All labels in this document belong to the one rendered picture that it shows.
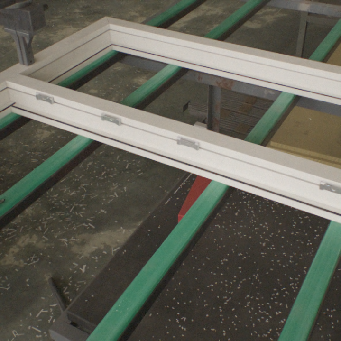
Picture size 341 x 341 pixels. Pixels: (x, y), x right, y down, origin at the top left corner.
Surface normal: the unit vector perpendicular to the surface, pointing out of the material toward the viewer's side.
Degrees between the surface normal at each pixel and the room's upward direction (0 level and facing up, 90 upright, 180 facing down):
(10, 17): 90
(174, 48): 90
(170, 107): 0
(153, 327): 0
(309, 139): 0
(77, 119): 90
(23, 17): 90
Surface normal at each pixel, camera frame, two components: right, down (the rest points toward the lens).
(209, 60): -0.50, 0.52
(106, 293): 0.00, -0.81
